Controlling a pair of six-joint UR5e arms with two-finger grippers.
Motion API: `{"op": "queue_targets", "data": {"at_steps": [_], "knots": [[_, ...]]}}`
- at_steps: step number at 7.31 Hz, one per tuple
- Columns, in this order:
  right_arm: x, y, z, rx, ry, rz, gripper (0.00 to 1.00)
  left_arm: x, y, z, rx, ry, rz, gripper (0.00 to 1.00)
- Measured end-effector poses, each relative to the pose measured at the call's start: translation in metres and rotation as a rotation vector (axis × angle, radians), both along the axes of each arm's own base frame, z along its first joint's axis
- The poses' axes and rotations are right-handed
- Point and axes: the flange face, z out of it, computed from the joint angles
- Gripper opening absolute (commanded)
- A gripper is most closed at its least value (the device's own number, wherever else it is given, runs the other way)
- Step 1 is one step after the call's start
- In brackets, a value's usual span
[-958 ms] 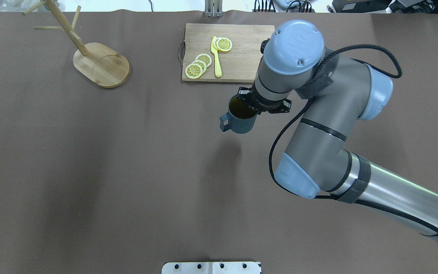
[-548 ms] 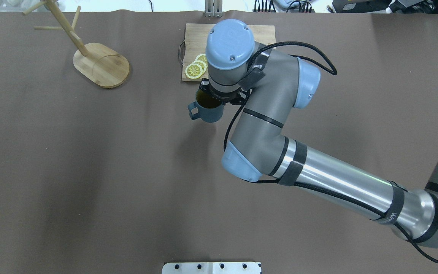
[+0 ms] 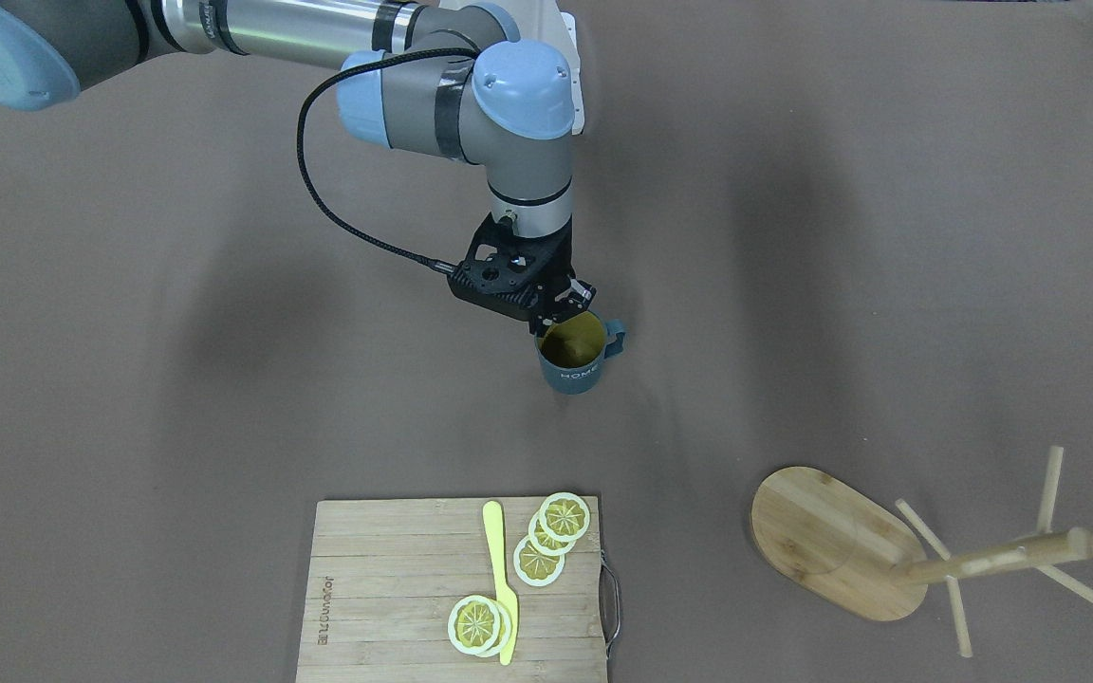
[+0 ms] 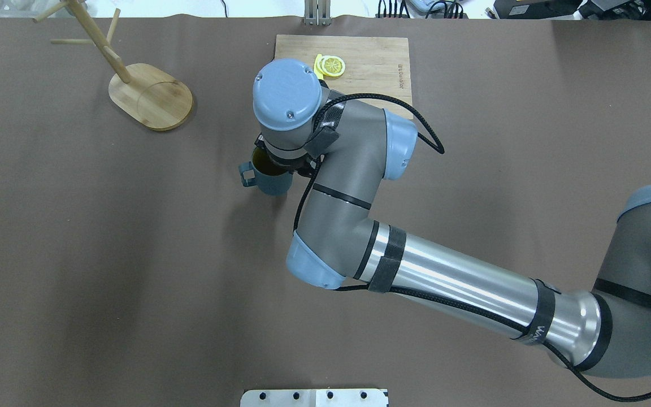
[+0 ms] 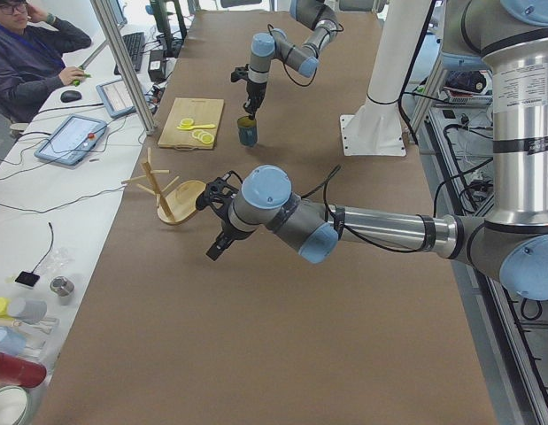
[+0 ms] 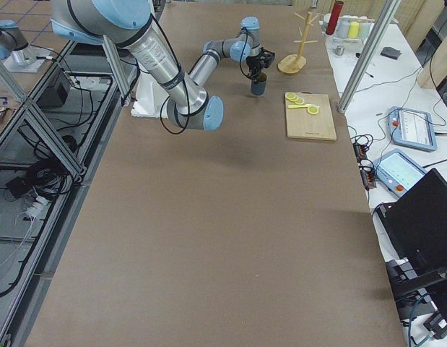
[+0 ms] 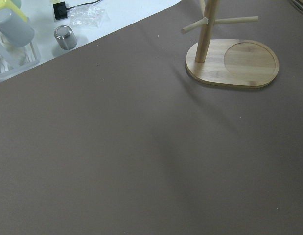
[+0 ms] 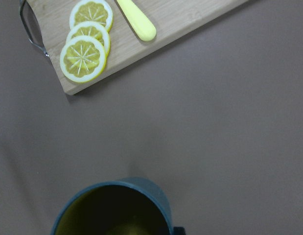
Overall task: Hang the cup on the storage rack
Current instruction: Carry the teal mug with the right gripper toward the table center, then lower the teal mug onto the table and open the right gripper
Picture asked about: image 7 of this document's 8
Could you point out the wooden cup storage rack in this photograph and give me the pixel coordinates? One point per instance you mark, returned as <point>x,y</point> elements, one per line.
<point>228,62</point>

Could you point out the steel cup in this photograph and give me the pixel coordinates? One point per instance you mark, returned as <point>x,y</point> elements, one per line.
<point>65,37</point>

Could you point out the grey cup lying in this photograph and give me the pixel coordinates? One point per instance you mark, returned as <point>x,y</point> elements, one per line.
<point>18,32</point>

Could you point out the clear plastic bag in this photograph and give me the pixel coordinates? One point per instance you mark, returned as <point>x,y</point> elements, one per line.
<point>88,16</point>

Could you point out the small black square device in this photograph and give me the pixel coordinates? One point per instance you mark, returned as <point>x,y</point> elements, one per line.
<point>60,11</point>

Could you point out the clear plastic tray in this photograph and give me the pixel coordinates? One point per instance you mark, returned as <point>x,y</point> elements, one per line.
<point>15,60</point>

